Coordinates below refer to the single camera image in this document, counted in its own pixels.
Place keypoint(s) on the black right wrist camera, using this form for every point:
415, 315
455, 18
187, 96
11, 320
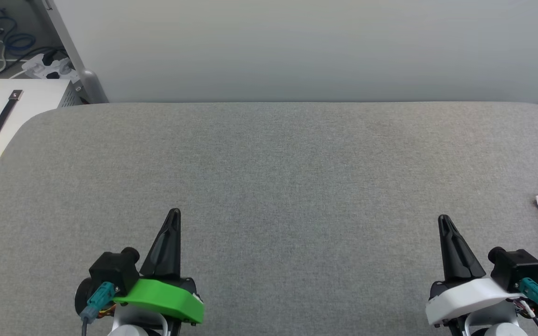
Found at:
514, 268

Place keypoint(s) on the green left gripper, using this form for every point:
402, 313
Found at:
166, 296

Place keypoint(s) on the white equipment case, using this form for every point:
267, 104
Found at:
40, 93

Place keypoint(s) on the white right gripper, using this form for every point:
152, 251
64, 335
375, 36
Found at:
460, 298

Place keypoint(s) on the teal left camera connector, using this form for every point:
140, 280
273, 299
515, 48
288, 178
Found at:
98, 301

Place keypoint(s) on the grey metal frame post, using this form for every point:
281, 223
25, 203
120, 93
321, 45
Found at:
84, 79

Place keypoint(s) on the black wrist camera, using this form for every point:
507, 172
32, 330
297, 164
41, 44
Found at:
514, 268
112, 270

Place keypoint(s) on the white power strip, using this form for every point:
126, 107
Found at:
40, 70

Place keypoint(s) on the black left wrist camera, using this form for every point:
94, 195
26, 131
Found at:
112, 270

